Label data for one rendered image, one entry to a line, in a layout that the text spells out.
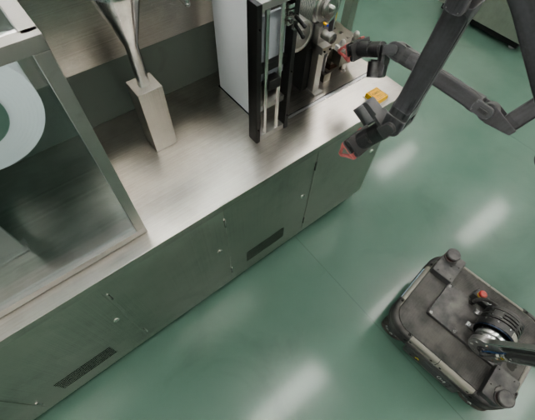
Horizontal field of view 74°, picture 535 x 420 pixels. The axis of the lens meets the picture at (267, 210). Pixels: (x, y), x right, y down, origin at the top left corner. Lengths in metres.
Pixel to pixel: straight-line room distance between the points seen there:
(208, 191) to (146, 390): 1.12
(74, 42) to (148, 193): 0.54
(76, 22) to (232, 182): 0.71
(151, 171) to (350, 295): 1.31
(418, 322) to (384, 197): 0.93
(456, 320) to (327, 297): 0.64
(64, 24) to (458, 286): 2.02
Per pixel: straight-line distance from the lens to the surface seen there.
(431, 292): 2.02
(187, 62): 1.66
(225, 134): 1.48
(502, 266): 2.60
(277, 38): 1.26
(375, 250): 2.29
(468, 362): 2.00
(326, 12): 1.51
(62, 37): 1.42
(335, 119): 1.57
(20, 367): 1.56
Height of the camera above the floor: 1.96
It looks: 58 degrees down
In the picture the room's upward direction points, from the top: 3 degrees clockwise
